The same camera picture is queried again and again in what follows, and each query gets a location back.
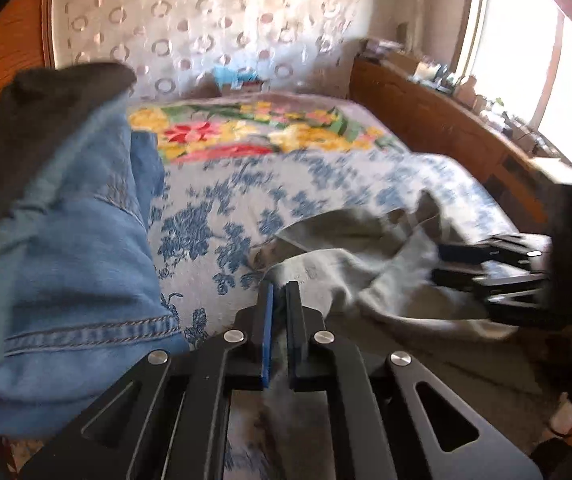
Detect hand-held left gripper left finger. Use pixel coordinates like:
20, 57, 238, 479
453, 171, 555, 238
18, 280, 274, 480

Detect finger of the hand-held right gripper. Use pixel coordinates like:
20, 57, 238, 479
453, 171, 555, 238
431, 267, 550, 322
438, 233, 553, 266

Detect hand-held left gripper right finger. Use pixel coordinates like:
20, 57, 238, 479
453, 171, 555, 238
286, 280, 543, 480

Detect grey pants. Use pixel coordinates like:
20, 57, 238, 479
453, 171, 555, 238
226, 189, 569, 480

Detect blue floral white bedspread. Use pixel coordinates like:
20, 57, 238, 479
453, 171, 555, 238
10, 149, 522, 480

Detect wooden sideboard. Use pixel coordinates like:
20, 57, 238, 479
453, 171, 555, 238
348, 54, 572, 233

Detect white and orange object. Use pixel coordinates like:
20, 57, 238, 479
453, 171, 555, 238
547, 394, 572, 447

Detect row of small sideboard items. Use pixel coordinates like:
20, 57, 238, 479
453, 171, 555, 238
361, 37, 567, 157

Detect colourful flower blanket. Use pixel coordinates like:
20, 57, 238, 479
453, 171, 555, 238
128, 91, 411, 166

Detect window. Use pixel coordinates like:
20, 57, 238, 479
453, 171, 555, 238
458, 0, 572, 187

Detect blue jeans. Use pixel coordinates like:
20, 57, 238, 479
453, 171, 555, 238
0, 95, 191, 438

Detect pale floral curtain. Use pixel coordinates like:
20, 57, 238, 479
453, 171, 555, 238
413, 0, 477, 58

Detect blue printed box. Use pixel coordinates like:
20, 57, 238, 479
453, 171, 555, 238
213, 66, 267, 94

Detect sheer curtain with circles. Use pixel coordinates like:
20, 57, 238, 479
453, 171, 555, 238
48, 0, 417, 102

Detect wooden slatted wardrobe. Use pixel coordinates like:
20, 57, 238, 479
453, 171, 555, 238
0, 0, 57, 171

